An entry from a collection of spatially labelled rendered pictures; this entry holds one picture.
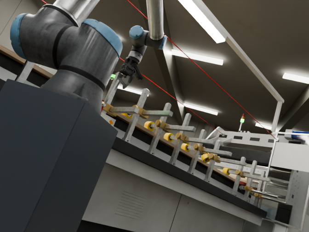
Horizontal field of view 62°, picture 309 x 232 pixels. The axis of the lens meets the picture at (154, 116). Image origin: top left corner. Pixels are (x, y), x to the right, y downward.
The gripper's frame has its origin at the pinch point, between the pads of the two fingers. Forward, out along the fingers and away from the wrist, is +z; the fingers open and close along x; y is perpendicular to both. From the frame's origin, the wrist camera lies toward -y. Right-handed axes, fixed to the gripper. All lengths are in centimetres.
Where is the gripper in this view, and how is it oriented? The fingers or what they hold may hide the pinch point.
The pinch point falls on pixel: (124, 88)
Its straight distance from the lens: 170.7
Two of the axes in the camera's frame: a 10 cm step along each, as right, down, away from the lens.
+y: -6.9, -4.3, -5.9
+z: -3.5, 9.0, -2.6
